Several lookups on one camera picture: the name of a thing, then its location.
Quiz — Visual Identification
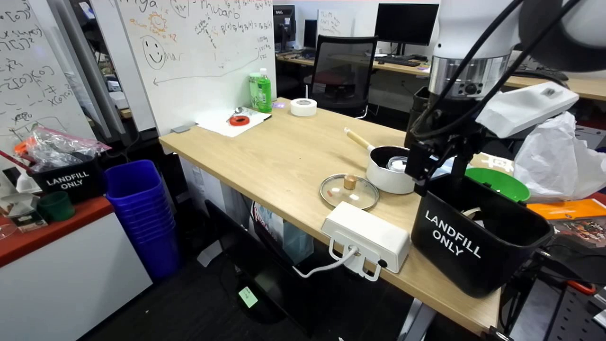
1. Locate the blue plastic bin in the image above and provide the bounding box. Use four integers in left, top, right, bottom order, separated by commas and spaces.
102, 158, 186, 283

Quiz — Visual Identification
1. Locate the white saucepan with wooden handle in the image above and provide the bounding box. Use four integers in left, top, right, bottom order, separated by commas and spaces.
343, 127, 419, 196

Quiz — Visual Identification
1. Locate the large whiteboard with writing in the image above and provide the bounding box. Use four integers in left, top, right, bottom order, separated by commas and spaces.
0, 0, 101, 158

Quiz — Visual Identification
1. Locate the silver metal table leg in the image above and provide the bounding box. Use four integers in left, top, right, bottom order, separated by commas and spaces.
396, 300, 438, 341

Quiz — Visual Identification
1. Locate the orange cardboard box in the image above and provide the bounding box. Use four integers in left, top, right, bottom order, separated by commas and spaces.
527, 198, 606, 254

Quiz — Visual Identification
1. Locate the black mesh office chair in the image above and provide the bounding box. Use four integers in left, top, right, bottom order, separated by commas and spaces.
309, 35, 379, 120

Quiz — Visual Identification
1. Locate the glass lid with wooden knob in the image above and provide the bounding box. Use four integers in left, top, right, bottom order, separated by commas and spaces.
316, 173, 383, 213

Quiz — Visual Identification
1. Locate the orange clamp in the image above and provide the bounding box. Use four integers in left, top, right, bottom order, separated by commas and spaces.
564, 281, 599, 300

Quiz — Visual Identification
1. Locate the green plastic bottle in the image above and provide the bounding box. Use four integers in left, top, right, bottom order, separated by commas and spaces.
246, 67, 275, 116

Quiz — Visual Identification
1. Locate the clear plastic bag of items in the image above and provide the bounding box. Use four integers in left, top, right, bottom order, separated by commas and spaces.
12, 124, 112, 177

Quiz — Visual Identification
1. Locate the black plastic landfill bin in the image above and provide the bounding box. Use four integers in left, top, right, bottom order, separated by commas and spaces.
411, 173, 557, 300

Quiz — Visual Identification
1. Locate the brown paper scrap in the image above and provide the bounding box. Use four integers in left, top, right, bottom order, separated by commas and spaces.
460, 205, 487, 222

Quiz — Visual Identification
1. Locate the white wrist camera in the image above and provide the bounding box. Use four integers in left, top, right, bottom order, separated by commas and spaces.
475, 82, 582, 141

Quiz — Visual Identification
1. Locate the white cabinet with red top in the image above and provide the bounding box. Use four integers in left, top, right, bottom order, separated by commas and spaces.
0, 196, 157, 341

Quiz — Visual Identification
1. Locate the black landfill bin with rubbish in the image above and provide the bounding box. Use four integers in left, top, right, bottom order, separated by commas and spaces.
27, 160, 108, 205

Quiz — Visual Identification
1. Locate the white cable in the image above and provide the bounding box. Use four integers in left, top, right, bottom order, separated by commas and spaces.
290, 243, 386, 285

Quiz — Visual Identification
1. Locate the white plastic bag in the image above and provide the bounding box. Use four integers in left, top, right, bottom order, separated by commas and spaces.
513, 112, 606, 205

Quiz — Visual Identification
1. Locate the black computer monitor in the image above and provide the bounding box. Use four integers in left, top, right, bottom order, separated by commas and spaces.
373, 2, 441, 46

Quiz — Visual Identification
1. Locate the dark green cup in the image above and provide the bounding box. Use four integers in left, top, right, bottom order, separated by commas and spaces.
34, 190, 76, 224

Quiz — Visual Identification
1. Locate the green plastic bowl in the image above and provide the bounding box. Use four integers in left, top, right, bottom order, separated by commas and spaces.
464, 165, 532, 205

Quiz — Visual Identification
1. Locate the white tape roll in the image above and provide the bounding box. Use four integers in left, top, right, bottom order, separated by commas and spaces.
288, 97, 320, 120

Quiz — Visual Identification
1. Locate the large whiteboard with smiley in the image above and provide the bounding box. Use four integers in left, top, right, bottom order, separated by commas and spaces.
112, 0, 279, 137

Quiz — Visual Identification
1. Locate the red tape roll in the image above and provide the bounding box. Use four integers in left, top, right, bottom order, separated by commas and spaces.
227, 112, 252, 129

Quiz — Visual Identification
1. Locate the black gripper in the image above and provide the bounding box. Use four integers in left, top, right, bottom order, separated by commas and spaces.
405, 93, 487, 192

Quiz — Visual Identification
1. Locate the white electrical box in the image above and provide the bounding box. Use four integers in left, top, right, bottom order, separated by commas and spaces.
320, 201, 413, 277

